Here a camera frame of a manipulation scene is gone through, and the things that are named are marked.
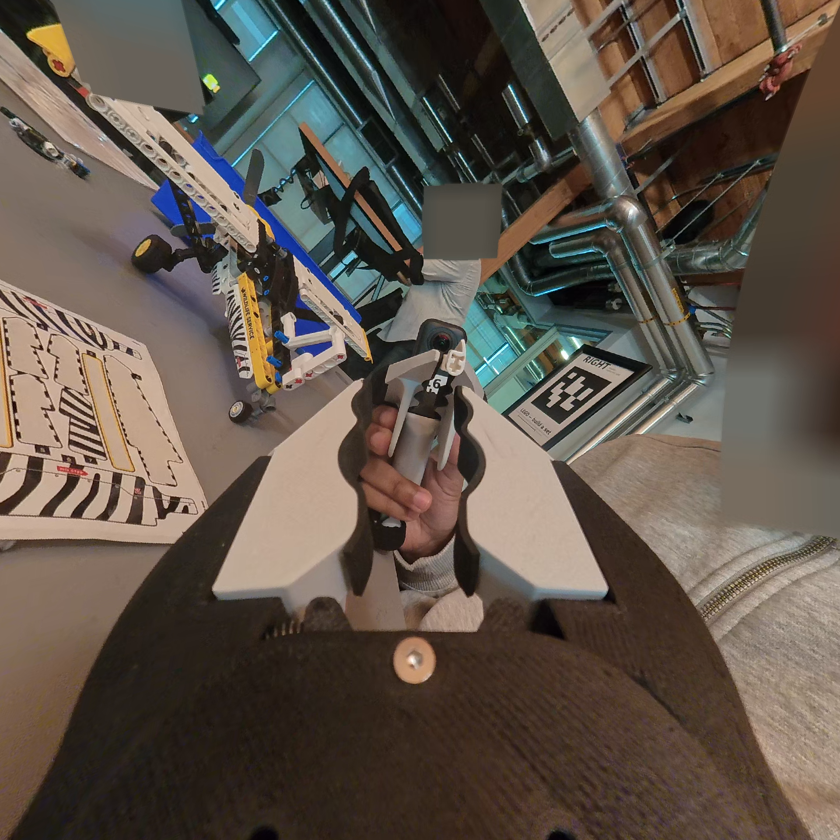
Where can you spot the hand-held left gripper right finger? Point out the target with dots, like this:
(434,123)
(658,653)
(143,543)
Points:
(531,525)

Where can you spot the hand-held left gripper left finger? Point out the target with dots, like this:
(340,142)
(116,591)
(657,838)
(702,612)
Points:
(282,518)

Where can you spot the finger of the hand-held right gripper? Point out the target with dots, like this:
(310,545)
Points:
(453,426)
(401,387)

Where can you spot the person's right forearm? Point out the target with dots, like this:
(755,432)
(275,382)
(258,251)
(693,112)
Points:
(426,571)

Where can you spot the lego airplane model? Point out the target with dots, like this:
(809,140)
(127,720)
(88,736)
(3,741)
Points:
(249,262)

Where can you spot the pile of small lego pieces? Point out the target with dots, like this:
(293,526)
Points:
(46,144)

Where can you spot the yellow lego piece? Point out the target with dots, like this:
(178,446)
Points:
(49,43)

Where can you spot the person's right hand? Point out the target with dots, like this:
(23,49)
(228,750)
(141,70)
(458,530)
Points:
(436,508)

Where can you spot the black framed tag sign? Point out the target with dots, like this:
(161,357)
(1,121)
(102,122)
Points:
(577,394)

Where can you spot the black office chair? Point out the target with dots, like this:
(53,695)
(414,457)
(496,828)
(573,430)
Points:
(358,216)

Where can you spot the wooden desk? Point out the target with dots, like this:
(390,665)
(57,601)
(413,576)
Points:
(341,174)

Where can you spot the silver pipe bundle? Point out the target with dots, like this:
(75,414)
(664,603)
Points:
(630,262)

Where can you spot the zebra striped sticker sheet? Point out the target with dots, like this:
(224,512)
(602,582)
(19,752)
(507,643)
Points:
(79,420)

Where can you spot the person's beige hoodie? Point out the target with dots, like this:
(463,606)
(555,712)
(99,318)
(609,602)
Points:
(754,656)

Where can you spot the blue plastic bin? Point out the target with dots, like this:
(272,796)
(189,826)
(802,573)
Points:
(197,154)

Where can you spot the red pipe clamp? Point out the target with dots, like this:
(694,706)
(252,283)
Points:
(778,69)

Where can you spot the crumpled plastic bag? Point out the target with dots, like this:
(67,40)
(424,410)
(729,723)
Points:
(59,111)

